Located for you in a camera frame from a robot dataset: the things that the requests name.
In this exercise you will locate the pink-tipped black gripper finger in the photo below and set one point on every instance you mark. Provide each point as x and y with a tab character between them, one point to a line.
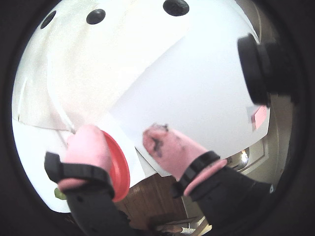
177	152
88	150

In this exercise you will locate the red collapsible silicone cup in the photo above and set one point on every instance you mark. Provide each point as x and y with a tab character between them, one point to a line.
120	167

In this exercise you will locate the white pipe cleaner stem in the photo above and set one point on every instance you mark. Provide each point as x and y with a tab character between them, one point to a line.
67	123
22	96

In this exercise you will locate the small green leaf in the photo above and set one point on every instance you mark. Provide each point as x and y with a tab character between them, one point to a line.
59	194

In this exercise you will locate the white sparkly foam board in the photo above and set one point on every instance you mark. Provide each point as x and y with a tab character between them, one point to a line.
98	61

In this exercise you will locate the pink sticky note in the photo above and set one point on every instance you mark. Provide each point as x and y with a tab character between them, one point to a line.
259	118

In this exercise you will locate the black blueberry ball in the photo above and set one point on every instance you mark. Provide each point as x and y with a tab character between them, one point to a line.
96	16
176	7
48	19

